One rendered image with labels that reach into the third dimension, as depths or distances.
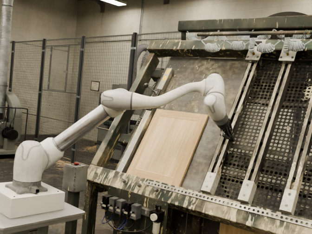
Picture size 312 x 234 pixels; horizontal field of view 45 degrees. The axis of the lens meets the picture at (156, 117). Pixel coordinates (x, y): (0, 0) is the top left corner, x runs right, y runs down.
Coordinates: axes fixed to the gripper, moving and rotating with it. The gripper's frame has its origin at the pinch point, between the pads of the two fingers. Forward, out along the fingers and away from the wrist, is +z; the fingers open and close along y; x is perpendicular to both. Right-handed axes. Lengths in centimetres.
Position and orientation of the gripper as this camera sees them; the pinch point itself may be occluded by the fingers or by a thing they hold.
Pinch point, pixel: (230, 137)
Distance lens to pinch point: 238.6
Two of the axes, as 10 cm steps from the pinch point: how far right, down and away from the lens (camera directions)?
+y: 3.9, -8.2, 4.1
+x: -8.2, -1.1, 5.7
